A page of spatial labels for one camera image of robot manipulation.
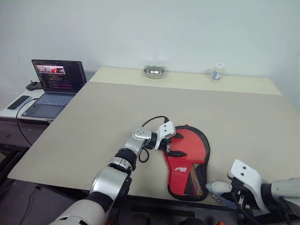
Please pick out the dark handheld controller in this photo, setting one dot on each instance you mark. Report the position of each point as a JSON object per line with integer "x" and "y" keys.
{"x": 34, "y": 86}

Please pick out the grey open laptop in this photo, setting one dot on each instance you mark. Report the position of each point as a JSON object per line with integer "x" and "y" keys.
{"x": 58, "y": 77}

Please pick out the steel bowl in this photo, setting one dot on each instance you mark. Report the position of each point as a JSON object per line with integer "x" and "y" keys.
{"x": 154, "y": 72}

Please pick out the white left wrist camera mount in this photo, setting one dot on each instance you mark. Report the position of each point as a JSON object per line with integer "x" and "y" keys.
{"x": 166, "y": 131}

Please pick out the black smartphone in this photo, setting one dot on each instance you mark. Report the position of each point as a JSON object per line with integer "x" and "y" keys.
{"x": 18, "y": 102}

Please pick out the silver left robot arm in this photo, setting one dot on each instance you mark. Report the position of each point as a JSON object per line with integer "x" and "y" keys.
{"x": 112, "y": 178}

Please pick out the white blue sponge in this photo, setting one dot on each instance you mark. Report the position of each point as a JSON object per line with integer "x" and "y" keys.
{"x": 218, "y": 186}

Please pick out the white plastic bottle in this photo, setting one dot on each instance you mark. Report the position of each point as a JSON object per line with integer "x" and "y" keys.
{"x": 217, "y": 73}

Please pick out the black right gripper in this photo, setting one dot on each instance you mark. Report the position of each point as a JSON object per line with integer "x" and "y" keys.
{"x": 241, "y": 192}

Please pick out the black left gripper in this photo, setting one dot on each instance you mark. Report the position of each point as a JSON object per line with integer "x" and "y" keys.
{"x": 165, "y": 145}

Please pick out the black metal floor frame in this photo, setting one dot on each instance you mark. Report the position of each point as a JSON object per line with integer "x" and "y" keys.
{"x": 7, "y": 161}

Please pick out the dark rounded shape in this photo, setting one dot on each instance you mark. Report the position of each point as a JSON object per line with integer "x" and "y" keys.
{"x": 191, "y": 221}

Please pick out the white side table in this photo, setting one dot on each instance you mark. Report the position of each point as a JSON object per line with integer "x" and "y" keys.
{"x": 9, "y": 113}

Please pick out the black bar under table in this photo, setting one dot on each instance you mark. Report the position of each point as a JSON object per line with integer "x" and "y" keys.
{"x": 164, "y": 212}

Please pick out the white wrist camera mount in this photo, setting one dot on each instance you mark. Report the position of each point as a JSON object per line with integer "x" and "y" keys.
{"x": 166, "y": 131}
{"x": 246, "y": 175}

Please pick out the black red paddle case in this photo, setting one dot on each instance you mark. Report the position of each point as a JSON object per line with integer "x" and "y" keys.
{"x": 178, "y": 178}

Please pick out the small red object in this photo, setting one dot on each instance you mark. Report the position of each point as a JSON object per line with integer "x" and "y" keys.
{"x": 220, "y": 223}

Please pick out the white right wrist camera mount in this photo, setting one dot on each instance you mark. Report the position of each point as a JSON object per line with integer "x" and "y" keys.
{"x": 246, "y": 175}

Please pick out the red table tennis paddle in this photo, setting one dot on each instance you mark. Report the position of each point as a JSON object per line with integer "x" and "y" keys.
{"x": 192, "y": 145}

